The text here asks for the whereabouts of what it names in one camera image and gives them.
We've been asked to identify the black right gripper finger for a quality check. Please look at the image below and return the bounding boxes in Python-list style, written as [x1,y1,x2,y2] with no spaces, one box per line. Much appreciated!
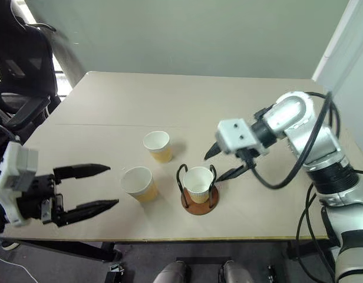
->
[215,164,250,182]
[204,140,223,162]

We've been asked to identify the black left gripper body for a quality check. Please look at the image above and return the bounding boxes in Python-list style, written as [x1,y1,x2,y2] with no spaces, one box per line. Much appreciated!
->
[15,173,65,227]

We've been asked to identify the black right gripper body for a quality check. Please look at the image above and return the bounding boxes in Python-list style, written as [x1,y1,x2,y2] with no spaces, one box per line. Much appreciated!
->
[235,146,259,169]

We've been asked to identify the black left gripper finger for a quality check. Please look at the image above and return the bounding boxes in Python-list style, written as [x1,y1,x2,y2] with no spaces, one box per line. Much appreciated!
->
[52,162,112,185]
[55,199,120,228]

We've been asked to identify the white and yellow paper cup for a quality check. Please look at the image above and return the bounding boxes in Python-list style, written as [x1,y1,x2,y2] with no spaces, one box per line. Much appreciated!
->
[183,166,216,205]
[120,166,160,204]
[142,130,173,164]

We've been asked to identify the dark rounded metallic shape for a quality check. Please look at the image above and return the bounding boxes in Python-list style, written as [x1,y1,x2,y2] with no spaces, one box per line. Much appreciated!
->
[219,261,255,283]
[153,261,189,283]

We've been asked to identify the black office chair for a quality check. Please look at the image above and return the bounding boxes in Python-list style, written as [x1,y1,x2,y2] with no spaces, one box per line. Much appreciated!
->
[0,0,63,137]

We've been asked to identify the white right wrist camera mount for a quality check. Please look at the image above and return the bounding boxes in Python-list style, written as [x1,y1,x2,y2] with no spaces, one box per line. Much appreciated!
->
[215,117,271,157]

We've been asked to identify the wire cup holder wooden base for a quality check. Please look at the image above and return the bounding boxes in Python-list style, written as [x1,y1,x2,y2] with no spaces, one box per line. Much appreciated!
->
[176,163,221,216]

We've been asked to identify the black table frame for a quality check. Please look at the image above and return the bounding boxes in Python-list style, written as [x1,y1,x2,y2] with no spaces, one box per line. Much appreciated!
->
[1,239,124,264]

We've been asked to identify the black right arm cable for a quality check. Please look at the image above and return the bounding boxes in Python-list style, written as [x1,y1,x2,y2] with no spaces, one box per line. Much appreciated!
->
[242,91,343,190]

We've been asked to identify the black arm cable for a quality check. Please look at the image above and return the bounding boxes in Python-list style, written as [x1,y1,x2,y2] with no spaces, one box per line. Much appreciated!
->
[0,122,23,145]
[242,91,343,190]

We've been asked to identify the white floor cable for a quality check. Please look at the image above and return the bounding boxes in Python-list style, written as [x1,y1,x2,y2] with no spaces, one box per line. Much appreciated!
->
[0,254,38,283]

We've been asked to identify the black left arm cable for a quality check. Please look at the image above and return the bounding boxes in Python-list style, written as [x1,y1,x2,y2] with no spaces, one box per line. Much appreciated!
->
[0,122,23,145]

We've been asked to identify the black robot body cables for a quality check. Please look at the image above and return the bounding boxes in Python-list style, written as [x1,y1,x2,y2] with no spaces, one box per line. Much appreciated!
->
[293,182,341,262]

